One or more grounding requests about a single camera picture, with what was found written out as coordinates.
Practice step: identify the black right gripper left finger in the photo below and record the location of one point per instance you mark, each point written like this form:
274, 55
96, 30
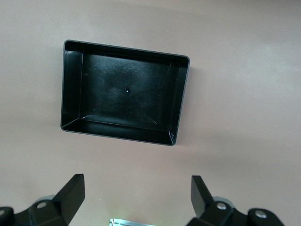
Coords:
70, 195

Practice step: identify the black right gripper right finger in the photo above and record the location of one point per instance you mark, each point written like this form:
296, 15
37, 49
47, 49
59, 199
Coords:
202, 202

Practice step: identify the black rectangular plastic box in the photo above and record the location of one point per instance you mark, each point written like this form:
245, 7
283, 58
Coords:
127, 91

